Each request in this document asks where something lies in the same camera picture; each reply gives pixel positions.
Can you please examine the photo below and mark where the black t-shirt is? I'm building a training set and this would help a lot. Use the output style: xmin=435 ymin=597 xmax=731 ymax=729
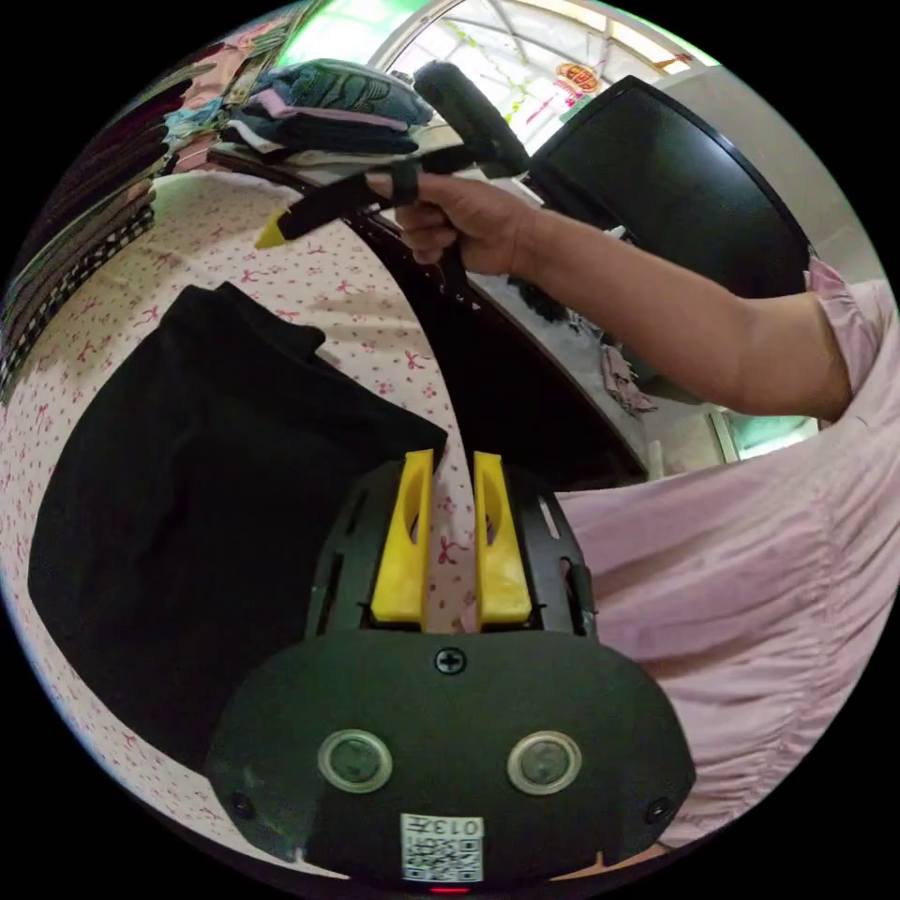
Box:
xmin=27 ymin=280 xmax=451 ymax=774

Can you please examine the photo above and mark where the person's right forearm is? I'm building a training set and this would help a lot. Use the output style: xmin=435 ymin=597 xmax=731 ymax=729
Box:
xmin=517 ymin=207 xmax=856 ymax=424

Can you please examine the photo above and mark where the person's right hand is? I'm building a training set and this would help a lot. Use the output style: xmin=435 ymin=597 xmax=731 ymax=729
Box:
xmin=367 ymin=172 xmax=544 ymax=277

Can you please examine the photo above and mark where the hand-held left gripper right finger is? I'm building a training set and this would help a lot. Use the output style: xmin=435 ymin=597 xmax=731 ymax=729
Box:
xmin=472 ymin=451 xmax=533 ymax=625

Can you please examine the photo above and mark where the pile of clothes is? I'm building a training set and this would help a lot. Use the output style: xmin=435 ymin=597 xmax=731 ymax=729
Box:
xmin=0 ymin=67 xmax=212 ymax=402
xmin=209 ymin=58 xmax=439 ymax=178

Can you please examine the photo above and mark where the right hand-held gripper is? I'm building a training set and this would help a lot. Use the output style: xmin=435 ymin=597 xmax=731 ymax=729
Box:
xmin=253 ymin=145 xmax=497 ymax=305

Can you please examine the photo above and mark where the person's body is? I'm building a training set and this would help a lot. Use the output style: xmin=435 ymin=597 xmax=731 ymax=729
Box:
xmin=555 ymin=258 xmax=900 ymax=853

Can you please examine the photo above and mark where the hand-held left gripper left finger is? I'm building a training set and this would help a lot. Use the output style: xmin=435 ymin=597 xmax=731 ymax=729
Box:
xmin=370 ymin=449 xmax=435 ymax=625

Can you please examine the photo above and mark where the window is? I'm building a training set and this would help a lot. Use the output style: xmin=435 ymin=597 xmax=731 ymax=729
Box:
xmin=365 ymin=0 xmax=722 ymax=145

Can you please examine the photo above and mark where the black flat screen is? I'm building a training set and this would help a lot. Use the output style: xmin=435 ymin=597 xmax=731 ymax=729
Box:
xmin=525 ymin=75 xmax=818 ymax=300

